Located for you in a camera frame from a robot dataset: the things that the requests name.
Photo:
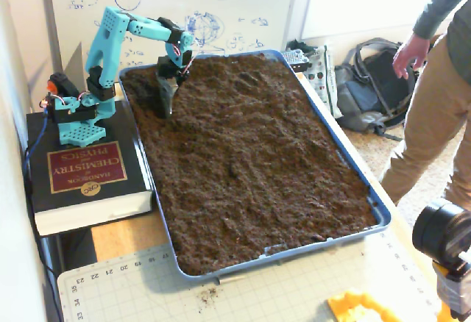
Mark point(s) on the grey-green cutting mat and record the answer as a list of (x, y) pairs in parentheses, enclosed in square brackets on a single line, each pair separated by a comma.
[(257, 300)]

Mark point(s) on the person's hand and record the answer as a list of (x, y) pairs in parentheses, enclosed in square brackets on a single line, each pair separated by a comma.
[(410, 57)]

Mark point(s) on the whiteboard with blue drawings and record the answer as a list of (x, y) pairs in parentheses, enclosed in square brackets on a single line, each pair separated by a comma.
[(165, 6)]

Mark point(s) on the black camera lens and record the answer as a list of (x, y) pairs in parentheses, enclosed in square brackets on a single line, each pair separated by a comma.
[(438, 230)]

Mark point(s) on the forearm in grey sleeve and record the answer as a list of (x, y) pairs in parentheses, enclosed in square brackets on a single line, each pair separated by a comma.
[(438, 9)]

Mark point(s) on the blue plastic tray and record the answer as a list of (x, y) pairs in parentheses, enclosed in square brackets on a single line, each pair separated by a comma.
[(331, 247)]

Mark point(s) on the small wooden stick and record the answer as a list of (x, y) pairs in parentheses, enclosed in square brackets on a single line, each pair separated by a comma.
[(230, 280)]

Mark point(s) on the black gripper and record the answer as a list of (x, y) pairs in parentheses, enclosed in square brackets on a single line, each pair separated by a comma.
[(166, 93)]

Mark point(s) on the brown soil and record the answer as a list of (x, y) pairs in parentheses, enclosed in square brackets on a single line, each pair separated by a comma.
[(257, 153)]

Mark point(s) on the person in khaki trousers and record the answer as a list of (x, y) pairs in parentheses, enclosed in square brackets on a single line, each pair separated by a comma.
[(430, 116)]

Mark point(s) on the yellow plastic part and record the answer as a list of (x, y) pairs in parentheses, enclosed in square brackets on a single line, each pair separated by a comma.
[(342, 305)]

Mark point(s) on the black chemistry physics handbook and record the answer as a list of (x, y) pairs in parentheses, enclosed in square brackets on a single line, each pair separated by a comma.
[(88, 167)]

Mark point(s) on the grey black backpack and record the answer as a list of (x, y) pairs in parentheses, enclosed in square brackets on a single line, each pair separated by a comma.
[(368, 90)]

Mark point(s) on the white bag with red print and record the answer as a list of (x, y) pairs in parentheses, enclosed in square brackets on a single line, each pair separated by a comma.
[(324, 79)]

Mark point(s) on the grey yellow camera mount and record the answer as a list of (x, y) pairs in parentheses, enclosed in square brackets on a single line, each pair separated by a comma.
[(456, 289)]

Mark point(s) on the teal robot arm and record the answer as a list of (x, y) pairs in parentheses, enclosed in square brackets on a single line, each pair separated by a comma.
[(106, 42)]

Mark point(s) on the black perforated electronic device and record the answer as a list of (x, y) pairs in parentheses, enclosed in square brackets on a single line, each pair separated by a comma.
[(294, 59)]

